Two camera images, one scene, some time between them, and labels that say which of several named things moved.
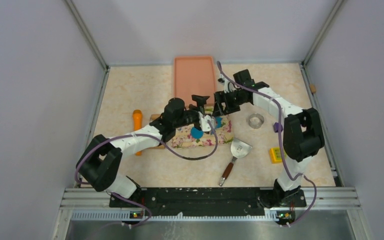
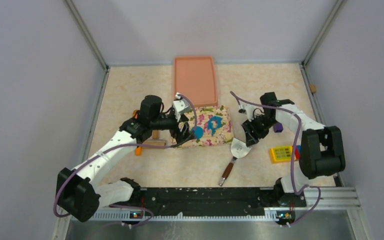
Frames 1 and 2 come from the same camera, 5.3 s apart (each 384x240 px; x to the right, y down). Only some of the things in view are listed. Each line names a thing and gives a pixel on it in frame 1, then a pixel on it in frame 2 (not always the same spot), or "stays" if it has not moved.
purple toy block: x=276 y=127 stays
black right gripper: x=220 y=97 to x=252 y=136
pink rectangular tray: x=194 y=75 stays
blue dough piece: x=196 y=133 stays
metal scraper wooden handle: x=238 y=148 stays
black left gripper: x=201 y=101 to x=176 y=133
